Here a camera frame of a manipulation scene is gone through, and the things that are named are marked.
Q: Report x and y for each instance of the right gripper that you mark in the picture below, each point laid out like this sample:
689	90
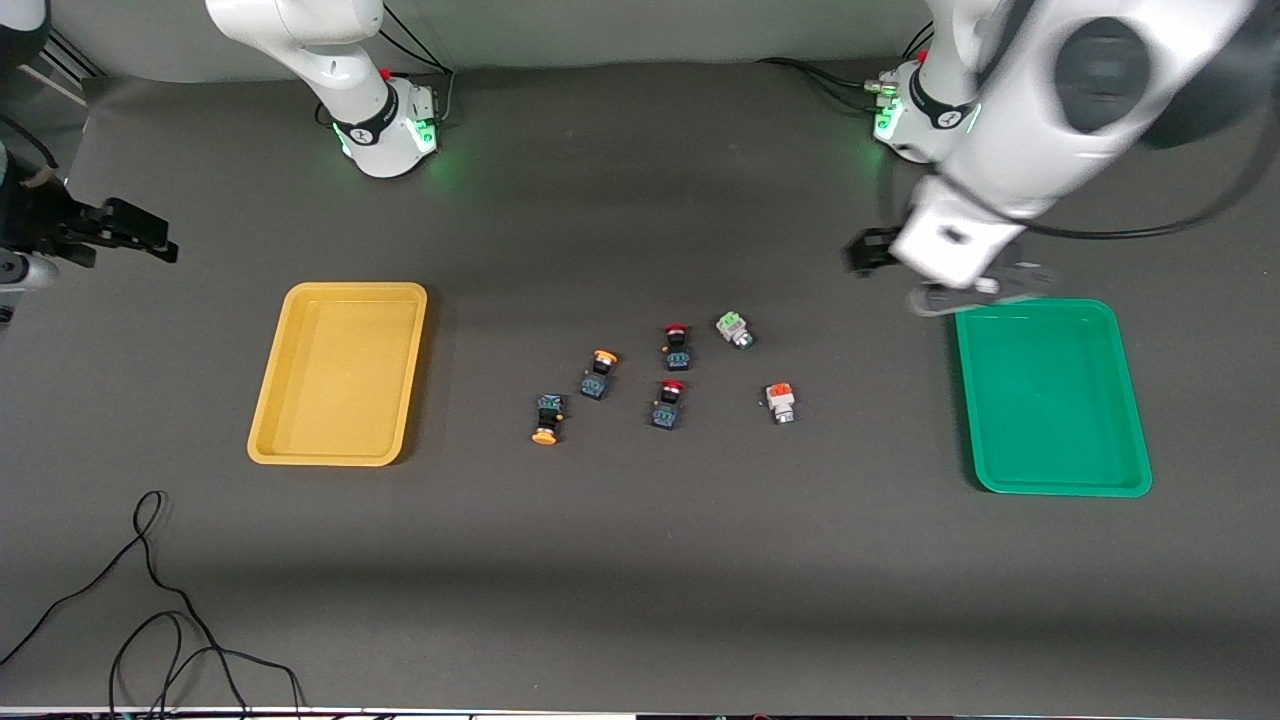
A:
40	222

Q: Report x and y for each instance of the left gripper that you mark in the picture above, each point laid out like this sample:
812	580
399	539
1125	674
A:
872	251

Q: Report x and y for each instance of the green button with orange base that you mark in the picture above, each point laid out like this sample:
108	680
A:
781	402

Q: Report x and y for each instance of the yellow push button switch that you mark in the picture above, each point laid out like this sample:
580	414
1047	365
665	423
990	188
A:
598	375
545	418

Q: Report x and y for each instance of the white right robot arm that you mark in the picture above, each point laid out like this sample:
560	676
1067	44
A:
340	60

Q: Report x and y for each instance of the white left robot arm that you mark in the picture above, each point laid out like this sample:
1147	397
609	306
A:
1020	100

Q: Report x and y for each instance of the green plastic tray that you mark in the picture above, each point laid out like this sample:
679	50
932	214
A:
1050	440

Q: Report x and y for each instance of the yellow plastic tray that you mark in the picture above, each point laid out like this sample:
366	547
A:
340	420

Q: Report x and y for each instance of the aluminium frame rail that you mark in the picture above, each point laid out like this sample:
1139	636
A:
60	65

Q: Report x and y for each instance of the red push button switch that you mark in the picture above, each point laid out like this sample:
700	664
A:
677	347
668	405

